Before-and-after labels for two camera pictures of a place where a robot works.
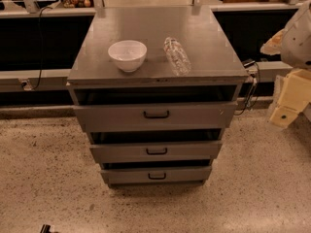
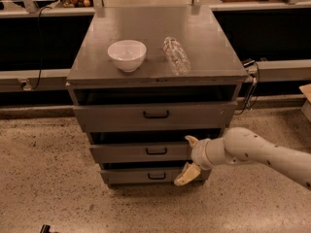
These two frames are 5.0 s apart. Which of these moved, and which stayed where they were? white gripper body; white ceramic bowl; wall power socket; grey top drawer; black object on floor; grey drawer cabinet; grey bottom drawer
Moved: white gripper body
Stayed: white ceramic bowl; wall power socket; black object on floor; grey drawer cabinet; grey top drawer; grey bottom drawer
